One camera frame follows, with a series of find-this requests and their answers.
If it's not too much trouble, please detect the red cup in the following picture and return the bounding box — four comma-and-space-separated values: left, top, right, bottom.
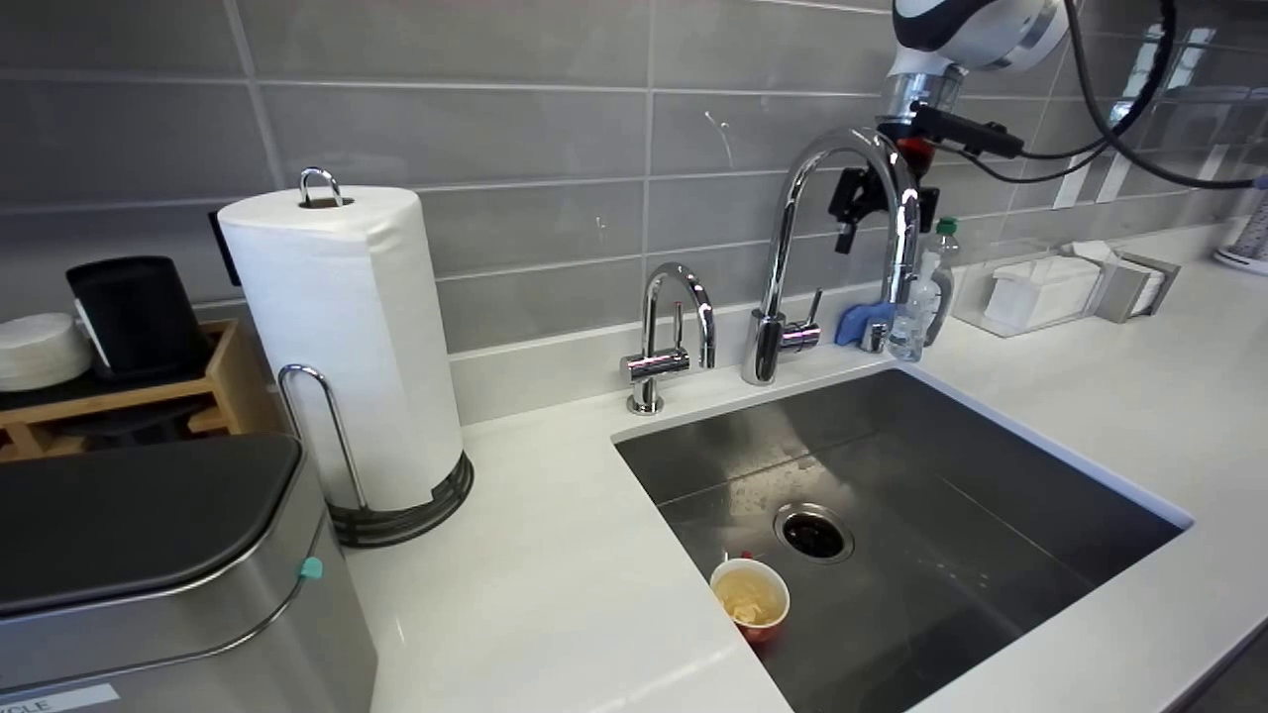
705, 551, 795, 655

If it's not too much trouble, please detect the wooden countertop rack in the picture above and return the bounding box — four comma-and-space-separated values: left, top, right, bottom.
0, 313, 287, 469

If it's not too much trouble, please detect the looped black wrist cable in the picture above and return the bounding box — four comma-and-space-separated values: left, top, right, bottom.
972, 0, 1180, 189

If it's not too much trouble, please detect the stainless steel sink basin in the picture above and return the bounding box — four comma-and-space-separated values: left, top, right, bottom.
610, 363, 1196, 713

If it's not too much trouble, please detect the metal paper towel holder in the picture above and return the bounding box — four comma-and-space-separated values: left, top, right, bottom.
272, 168, 480, 551

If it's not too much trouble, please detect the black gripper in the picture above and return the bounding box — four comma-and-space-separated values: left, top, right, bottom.
828, 123, 948, 256

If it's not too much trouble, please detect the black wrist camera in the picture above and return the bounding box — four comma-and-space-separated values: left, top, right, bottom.
906, 105, 1028, 163

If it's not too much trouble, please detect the black flat tablet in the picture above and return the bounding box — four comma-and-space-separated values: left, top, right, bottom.
64, 252, 214, 394

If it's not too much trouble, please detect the black sink drain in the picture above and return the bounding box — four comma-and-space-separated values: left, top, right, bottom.
774, 495, 854, 563

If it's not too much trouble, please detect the white paper towel roll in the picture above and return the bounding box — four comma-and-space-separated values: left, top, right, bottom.
214, 182, 467, 517

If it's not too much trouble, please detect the small chrome faucet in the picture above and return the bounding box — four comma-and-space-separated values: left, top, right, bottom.
618, 256, 721, 415

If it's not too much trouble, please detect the green capped dish soap bottle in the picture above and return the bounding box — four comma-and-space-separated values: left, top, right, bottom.
882, 213, 960, 369

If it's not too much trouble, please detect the metal napkin holder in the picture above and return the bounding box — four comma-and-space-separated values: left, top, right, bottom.
1081, 241, 1184, 326

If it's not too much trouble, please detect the long black robot cable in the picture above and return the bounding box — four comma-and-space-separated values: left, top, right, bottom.
1060, 0, 1268, 197

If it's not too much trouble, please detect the clear acrylic towel tray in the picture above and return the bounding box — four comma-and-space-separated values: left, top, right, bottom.
952, 241, 1110, 342

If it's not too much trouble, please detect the white bowl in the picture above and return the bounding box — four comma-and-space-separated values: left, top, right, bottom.
0, 309, 96, 395

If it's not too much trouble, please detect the stainless steel lidded bin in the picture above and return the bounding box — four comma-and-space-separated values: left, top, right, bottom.
0, 431, 385, 713

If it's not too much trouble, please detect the tall chrome gooseneck faucet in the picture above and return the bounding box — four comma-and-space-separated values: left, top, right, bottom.
742, 123, 925, 387

